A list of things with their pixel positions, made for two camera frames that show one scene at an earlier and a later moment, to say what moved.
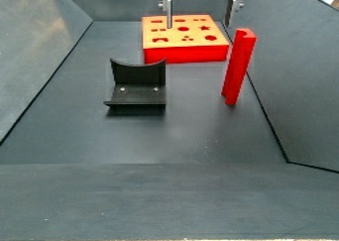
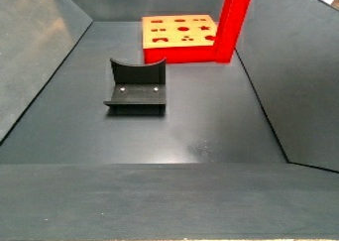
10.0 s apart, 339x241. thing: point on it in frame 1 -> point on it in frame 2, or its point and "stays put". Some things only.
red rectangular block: x=244 y=43 -> x=234 y=13
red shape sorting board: x=192 y=41 stays put
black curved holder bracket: x=139 y=93 stays put
